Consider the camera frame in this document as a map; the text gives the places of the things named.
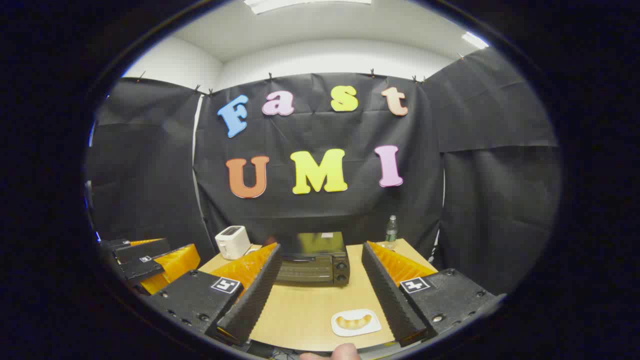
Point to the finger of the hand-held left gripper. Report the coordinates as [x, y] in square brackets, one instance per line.
[172, 265]
[145, 250]

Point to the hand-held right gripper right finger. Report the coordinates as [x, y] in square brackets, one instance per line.
[385, 292]

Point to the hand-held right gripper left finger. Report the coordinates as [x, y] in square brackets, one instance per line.
[260, 292]

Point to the golden croissant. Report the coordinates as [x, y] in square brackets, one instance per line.
[353, 321]

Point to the black electric oven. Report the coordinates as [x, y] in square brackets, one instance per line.
[315, 267]

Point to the white square plate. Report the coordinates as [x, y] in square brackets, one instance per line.
[370, 330]

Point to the white toaster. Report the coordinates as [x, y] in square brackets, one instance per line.
[232, 242]

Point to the clear plastic water bottle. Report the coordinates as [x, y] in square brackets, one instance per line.
[391, 235]

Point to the black backdrop cloth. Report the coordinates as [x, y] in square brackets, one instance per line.
[320, 210]

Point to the small ceiling light panel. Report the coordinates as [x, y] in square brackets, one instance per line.
[475, 40]

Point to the long ceiling light panel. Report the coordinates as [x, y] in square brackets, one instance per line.
[307, 5]

